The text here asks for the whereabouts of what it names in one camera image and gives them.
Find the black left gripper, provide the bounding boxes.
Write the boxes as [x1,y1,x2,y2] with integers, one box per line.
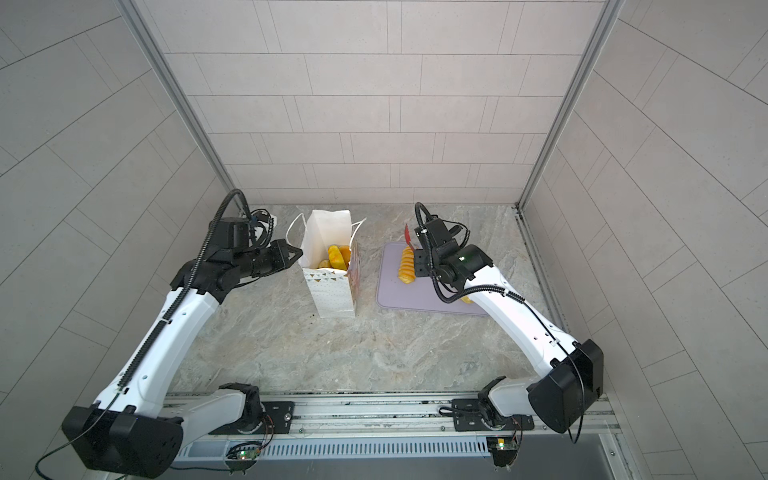
[232,239,306,281]

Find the striped spiral bread roll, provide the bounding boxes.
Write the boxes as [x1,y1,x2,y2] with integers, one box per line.
[398,246,416,284]

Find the red steel kitchen tongs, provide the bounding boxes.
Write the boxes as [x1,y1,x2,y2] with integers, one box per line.
[404,223,415,250]

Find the lavender plastic tray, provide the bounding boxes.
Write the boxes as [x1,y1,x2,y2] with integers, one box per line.
[377,242,488,317]

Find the yellow orange cone bread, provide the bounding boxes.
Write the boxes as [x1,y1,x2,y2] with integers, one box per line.
[327,245,348,271]

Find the round yellow custard bun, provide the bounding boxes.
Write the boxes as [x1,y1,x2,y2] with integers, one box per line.
[339,246,351,267]

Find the white cartoon animal paper bag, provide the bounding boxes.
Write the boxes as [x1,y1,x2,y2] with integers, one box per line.
[286,210,366,318]

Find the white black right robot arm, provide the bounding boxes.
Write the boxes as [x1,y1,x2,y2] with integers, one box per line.
[414,202,604,443]

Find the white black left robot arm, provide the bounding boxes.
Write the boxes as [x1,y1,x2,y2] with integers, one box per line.
[61,189,302,479]

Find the left green circuit board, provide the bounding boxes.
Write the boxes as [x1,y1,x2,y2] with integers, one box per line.
[225,441,263,462]

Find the green circuit board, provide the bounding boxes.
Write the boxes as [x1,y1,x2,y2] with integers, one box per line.
[486,437,521,468]
[225,441,263,462]

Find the right green circuit board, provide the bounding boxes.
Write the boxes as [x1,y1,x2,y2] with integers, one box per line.
[486,437,521,468]

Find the aluminium left corner profile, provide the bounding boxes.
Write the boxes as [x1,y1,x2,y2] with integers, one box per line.
[115,0,235,190]

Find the aluminium corner profile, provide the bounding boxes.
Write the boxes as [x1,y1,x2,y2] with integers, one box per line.
[115,0,235,190]
[517,0,625,208]

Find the aluminium right corner profile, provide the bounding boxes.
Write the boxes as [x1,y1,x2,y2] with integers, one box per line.
[517,0,625,208]

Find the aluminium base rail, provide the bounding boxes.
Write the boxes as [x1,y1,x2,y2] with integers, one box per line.
[173,392,621,470]

